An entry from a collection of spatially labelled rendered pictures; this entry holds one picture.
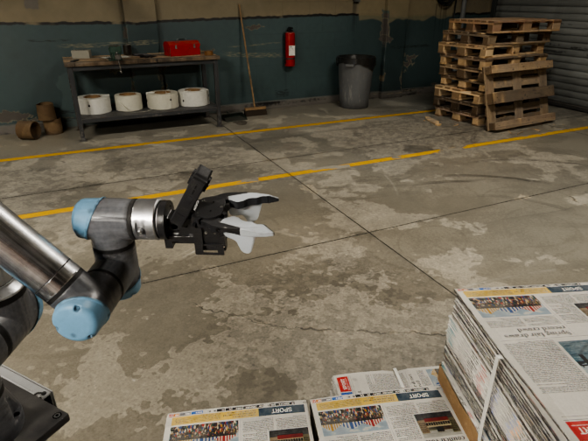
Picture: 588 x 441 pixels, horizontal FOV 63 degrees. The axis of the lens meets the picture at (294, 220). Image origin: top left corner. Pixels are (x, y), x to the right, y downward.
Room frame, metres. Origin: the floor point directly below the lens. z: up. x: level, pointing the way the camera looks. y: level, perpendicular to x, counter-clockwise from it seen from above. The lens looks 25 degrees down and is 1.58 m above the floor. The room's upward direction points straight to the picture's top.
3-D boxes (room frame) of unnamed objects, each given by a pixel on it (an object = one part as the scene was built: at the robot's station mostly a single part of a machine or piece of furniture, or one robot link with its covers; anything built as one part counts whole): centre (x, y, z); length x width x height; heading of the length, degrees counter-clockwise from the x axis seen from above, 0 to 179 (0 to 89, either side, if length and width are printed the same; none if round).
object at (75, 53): (6.30, 1.90, 0.96); 1.69 x 0.57 x 0.12; 115
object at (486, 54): (6.96, -2.77, 0.65); 1.33 x 0.94 x 1.30; 119
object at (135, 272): (0.77, 0.33, 1.11); 0.11 x 0.08 x 0.11; 178
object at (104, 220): (0.79, 0.34, 1.21); 0.11 x 0.08 x 0.09; 88
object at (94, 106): (6.27, 1.90, 0.55); 1.80 x 0.70 x 1.09; 115
